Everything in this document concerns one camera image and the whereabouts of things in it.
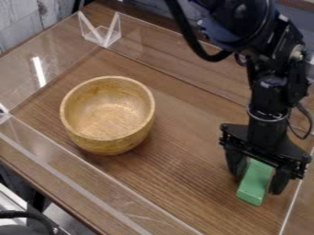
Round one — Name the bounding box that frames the light wooden bowl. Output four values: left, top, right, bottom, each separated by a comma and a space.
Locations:
60, 75, 156, 155

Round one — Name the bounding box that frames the clear acrylic tray wall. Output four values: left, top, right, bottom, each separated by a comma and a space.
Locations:
0, 109, 202, 235

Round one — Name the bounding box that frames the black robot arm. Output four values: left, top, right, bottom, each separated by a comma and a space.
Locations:
164, 0, 311, 195

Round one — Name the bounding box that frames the black table leg bracket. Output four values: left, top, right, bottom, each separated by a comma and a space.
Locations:
27, 190, 71, 235

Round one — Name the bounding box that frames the green rectangular block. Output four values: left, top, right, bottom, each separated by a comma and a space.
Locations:
235, 159, 274, 206

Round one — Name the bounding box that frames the black cable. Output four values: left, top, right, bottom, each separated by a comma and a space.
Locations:
0, 209, 59, 235

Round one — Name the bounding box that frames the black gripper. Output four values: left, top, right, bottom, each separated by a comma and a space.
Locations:
219, 104, 311, 195

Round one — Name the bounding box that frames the clear acrylic corner bracket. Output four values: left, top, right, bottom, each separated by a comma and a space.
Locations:
77, 11, 122, 48

